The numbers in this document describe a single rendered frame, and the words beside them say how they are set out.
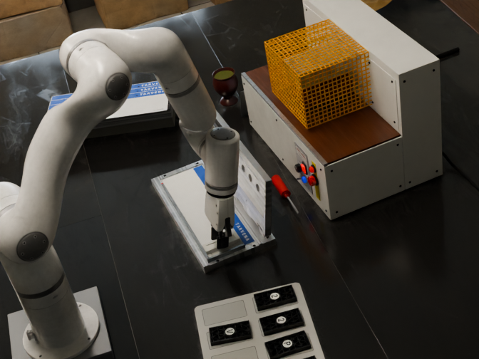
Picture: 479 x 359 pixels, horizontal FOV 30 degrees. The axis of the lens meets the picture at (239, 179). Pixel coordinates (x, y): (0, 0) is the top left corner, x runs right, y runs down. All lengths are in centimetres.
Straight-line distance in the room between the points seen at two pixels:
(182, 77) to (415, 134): 71
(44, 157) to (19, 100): 136
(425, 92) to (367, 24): 28
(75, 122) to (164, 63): 23
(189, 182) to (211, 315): 53
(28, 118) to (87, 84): 132
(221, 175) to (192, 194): 38
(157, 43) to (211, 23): 152
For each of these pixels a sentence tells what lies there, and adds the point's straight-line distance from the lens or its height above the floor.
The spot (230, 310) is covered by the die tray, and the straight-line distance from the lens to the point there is 221.
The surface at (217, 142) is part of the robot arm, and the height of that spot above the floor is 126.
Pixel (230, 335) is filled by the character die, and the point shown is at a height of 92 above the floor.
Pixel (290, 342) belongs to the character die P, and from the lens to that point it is 210.
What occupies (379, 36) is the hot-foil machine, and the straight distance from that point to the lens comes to 244.
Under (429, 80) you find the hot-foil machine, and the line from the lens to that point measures 233.
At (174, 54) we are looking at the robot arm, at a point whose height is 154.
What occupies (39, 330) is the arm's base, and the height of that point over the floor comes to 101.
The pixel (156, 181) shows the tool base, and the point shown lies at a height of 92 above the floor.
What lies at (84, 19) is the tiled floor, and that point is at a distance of 582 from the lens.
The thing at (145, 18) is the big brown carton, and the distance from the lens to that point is 559.
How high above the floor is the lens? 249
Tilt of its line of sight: 37 degrees down
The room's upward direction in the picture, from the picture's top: 11 degrees counter-clockwise
